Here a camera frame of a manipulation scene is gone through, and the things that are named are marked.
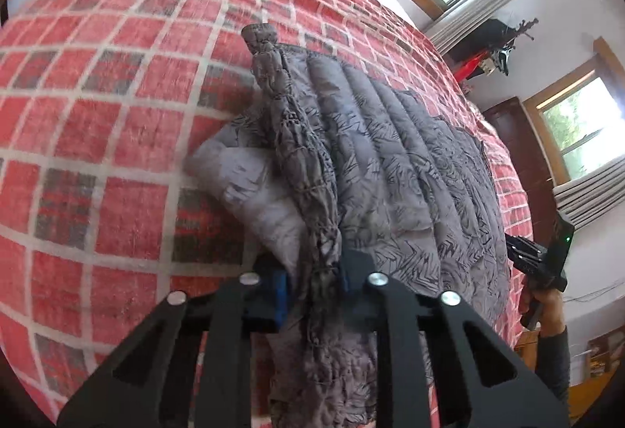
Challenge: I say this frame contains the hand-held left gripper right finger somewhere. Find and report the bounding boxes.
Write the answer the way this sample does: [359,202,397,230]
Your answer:
[341,251,570,428]

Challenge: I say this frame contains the colourful printed box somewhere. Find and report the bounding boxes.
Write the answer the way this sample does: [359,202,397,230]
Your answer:
[585,329,622,380]

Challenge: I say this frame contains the small wooden frame window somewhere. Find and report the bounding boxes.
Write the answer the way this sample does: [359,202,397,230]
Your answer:
[521,36,625,185]

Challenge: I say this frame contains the grey quilted jacket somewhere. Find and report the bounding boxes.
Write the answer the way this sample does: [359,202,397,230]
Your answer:
[183,22,512,428]

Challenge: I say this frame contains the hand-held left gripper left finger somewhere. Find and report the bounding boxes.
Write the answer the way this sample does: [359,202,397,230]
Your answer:
[56,261,290,428]

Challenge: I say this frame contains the wooden coat rack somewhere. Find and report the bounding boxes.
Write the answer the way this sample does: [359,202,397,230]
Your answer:
[488,16,541,78]

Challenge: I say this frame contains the grey curtain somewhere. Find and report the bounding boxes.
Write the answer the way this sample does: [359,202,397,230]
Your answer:
[554,158,625,232]
[426,0,558,56]

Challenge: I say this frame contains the red hanging tassel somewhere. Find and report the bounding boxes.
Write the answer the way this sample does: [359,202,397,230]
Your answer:
[451,51,490,83]

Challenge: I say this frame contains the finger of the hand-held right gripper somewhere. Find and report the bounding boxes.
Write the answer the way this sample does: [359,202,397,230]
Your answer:
[504,234,544,278]

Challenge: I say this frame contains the person's right forearm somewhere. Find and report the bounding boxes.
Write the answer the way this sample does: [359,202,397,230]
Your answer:
[536,324,573,412]

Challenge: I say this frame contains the black and red items on dresser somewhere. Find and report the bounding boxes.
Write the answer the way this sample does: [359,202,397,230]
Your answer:
[446,19,519,68]

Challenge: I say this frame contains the person's right hand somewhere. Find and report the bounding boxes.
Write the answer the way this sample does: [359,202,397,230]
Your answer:
[518,287,564,337]

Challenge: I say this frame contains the red plaid blanket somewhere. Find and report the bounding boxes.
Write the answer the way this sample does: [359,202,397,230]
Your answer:
[0,0,534,428]

